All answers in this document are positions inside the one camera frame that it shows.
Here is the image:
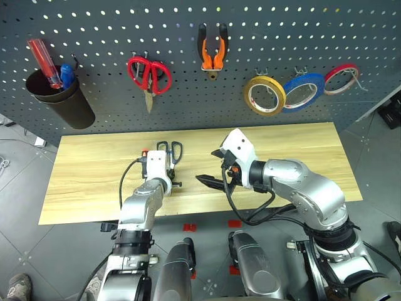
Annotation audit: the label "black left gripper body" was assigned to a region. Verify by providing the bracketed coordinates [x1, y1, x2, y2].
[140, 150, 149, 180]

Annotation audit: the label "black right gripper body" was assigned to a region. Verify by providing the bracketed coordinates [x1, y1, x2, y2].
[219, 149, 244, 193]

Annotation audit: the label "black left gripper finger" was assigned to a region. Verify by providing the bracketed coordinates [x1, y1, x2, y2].
[167, 162, 183, 189]

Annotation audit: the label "black handled scissors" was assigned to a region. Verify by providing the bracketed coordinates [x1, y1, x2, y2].
[156, 140, 184, 166]

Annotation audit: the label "yellow tape roll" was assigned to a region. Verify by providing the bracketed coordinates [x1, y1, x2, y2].
[242, 75, 287, 117]

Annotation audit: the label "blue tape roll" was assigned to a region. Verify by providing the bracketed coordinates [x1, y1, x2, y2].
[281, 73, 326, 114]

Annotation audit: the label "dark grey perforated pegboard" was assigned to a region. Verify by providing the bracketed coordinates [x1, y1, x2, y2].
[0, 0, 401, 148]

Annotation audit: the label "red tape roll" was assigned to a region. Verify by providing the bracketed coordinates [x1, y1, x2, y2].
[322, 63, 360, 96]

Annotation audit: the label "long metal pegboard hook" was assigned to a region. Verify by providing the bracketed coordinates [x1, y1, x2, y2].
[343, 69, 369, 92]

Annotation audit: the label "silver left robot leg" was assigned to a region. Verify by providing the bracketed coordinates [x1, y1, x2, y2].
[152, 237, 197, 301]

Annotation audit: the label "silver robot leg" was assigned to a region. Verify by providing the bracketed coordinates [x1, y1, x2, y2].
[152, 237, 197, 301]
[227, 230, 285, 301]

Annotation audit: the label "silver right robot leg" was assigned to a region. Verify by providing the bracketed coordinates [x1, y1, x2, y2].
[227, 230, 285, 301]

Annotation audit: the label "orange and black pliers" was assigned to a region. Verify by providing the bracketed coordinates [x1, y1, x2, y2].
[197, 22, 229, 81]

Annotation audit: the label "black cup holder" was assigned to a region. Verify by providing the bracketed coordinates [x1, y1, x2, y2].
[25, 65, 96, 130]

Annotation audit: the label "metal scissors hook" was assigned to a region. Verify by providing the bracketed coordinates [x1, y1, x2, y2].
[131, 50, 149, 79]

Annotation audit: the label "black box on floor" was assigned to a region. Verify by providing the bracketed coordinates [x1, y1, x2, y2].
[377, 93, 401, 130]

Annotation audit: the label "grey camouflage shoe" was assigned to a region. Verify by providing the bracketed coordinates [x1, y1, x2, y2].
[5, 273, 33, 301]

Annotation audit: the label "black shoe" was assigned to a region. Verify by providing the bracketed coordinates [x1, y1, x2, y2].
[385, 220, 401, 250]

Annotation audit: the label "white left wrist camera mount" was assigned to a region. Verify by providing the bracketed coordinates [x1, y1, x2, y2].
[145, 150, 172, 198]

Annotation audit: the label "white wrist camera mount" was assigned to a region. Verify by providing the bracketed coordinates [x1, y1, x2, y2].
[218, 128, 259, 189]
[145, 150, 172, 198]

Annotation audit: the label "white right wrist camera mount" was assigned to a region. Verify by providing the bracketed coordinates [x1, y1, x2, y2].
[218, 128, 259, 189]

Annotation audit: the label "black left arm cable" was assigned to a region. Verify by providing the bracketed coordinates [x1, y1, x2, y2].
[118, 158, 148, 209]

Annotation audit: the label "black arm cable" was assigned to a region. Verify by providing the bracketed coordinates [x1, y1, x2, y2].
[118, 158, 148, 209]
[220, 167, 310, 227]

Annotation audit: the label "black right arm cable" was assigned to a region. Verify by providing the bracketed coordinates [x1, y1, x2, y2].
[220, 167, 310, 227]

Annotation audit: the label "white pliers holder bracket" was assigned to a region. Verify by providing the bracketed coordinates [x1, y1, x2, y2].
[200, 62, 225, 72]

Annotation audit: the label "red handled scissors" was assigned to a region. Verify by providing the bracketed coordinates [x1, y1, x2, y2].
[127, 56, 173, 114]

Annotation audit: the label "red handled screwdriver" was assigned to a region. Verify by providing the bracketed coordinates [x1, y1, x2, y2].
[27, 38, 63, 90]

